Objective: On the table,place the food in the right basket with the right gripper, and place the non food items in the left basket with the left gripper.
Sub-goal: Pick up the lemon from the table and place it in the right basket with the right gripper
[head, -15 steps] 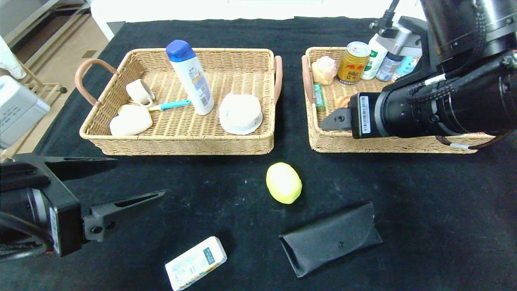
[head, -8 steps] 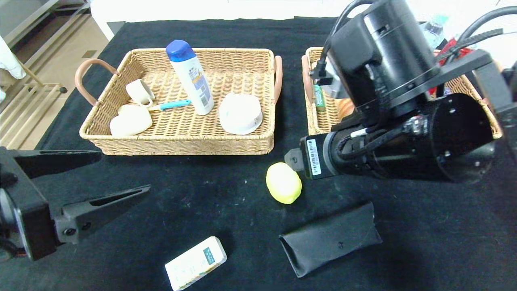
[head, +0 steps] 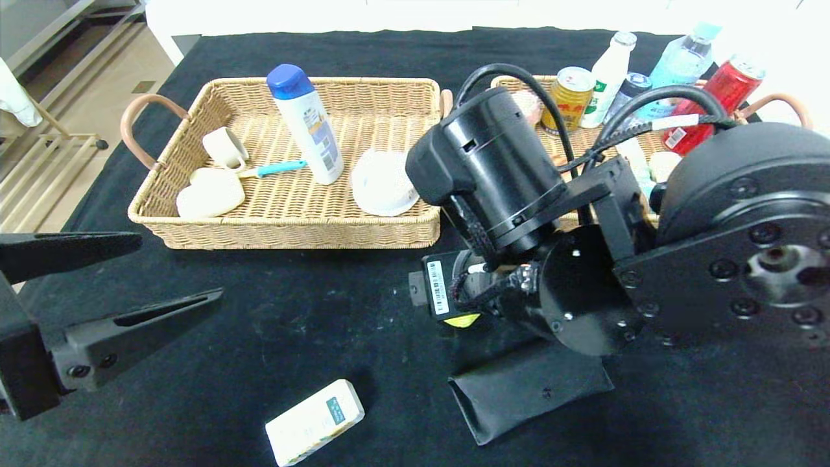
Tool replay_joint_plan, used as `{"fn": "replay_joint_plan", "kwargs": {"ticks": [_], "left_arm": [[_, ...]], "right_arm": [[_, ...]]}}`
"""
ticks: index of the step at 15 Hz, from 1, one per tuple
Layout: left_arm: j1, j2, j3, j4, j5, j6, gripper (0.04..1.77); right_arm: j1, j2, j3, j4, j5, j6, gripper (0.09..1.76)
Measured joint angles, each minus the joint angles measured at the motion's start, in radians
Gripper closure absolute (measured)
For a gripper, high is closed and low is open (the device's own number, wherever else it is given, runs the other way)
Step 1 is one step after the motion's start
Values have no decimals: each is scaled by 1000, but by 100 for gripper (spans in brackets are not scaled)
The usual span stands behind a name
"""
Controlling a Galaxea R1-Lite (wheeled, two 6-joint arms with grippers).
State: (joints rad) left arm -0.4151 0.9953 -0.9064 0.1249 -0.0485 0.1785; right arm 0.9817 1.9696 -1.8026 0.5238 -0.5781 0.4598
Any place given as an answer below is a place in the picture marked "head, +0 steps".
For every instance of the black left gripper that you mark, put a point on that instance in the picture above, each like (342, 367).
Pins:
(19, 363)

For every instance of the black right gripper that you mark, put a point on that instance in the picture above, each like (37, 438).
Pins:
(436, 287)

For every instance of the yellow lemon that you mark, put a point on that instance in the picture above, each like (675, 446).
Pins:
(462, 320)

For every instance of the black leather glasses case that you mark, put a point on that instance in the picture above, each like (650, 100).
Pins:
(525, 395)

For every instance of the white shampoo bottle blue cap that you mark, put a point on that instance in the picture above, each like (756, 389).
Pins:
(311, 130)

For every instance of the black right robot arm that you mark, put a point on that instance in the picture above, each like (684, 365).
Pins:
(733, 227)

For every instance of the white round container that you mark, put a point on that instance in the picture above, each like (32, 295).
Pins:
(382, 209)

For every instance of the white teacup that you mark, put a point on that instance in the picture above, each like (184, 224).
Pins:
(379, 172)

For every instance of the wooden wheeled rack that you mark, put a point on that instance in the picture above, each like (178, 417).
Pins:
(32, 181)

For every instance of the cream heart-shaped box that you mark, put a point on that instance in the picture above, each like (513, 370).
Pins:
(211, 194)

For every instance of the white box with green label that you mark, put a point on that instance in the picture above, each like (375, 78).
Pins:
(314, 421)

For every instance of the small cream mug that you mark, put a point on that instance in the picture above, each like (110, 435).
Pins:
(222, 148)

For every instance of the pink and yellow cupcake toy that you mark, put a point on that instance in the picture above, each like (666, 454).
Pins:
(528, 107)

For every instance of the white hanging cloth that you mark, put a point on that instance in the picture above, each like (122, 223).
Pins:
(16, 97)

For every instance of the gold energy drink can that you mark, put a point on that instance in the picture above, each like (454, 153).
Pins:
(570, 97)

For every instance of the green and white snack pack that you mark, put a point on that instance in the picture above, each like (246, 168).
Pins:
(639, 172)

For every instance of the pale ridged bread loaf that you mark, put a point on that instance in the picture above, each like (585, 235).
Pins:
(663, 165)

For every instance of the white milk bottle green label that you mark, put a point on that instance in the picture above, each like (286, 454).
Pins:
(609, 71)

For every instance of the white furniture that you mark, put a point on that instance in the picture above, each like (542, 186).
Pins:
(188, 19)

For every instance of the clear water bottle blue cap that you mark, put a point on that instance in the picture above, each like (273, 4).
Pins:
(681, 61)

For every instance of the tall red drink can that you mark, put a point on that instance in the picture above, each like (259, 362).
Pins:
(733, 81)

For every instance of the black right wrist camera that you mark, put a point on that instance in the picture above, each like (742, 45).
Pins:
(420, 288)

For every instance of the grey metal shelf frame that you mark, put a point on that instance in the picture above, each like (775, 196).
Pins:
(48, 35)

